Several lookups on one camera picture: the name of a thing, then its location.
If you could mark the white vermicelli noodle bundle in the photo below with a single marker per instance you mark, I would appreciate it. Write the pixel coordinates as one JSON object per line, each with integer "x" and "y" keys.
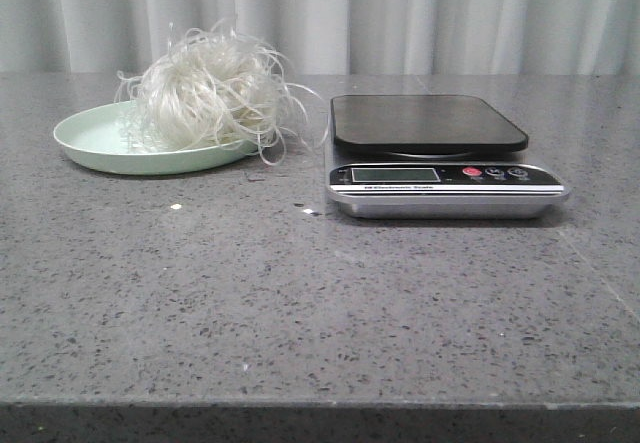
{"x": 216, "y": 88}

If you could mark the silver black kitchen scale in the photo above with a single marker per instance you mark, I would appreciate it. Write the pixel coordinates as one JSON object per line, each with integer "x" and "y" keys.
{"x": 432, "y": 157}

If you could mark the light green plate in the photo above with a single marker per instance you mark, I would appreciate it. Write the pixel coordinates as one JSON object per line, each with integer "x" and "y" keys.
{"x": 95, "y": 139}

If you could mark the white pleated curtain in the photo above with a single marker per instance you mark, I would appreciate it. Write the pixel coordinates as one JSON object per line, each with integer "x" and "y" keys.
{"x": 459, "y": 37}

